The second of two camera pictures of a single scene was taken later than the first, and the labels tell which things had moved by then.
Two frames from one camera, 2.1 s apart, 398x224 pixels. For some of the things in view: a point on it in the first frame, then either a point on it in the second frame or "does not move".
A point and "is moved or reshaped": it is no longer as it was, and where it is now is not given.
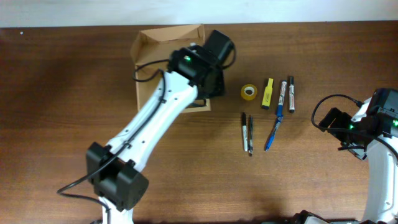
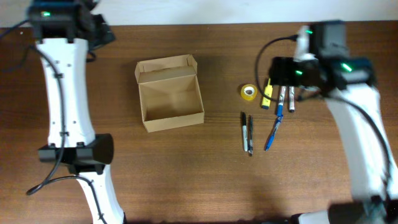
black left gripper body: (217, 84) to (103, 34)
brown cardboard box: (150, 52) is moved or reshaped
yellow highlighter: (267, 98) does not move
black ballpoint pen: (250, 135) does not move
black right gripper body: (342, 122) to (290, 73)
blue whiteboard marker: (282, 99) does not move
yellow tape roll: (249, 92) does not move
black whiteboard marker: (291, 95) does not move
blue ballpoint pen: (273, 131) does not move
